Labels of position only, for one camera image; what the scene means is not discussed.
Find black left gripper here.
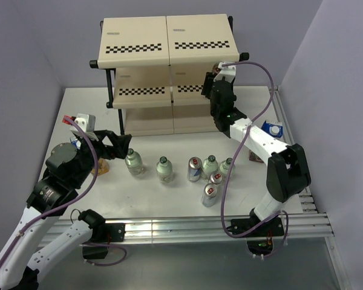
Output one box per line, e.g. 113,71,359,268
72,129,131,186

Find blue silver energy drink can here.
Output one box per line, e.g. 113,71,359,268
212,63,220,74
188,156,202,182

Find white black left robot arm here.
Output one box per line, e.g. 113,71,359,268
0,130,132,289

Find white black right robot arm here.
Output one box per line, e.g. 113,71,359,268
105,105,310,236

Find beige three-tier shelf rack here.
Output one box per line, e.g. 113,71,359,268
90,14,249,136

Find clear glass bottle green cap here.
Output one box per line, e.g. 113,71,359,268
125,148,144,176
156,156,173,183
218,158,232,181
201,155,218,179

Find blue Fontana juice carton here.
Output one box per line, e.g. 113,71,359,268
70,135,110,176

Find blue purple berry juice carton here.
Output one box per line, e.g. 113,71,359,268
248,120,284,163

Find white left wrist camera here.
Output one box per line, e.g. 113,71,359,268
62,114,96,138

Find aluminium mounting rail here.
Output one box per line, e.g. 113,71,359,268
33,211,333,245

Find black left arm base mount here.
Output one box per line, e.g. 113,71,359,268
82,223,125,262

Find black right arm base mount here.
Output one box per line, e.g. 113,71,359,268
226,217,286,256

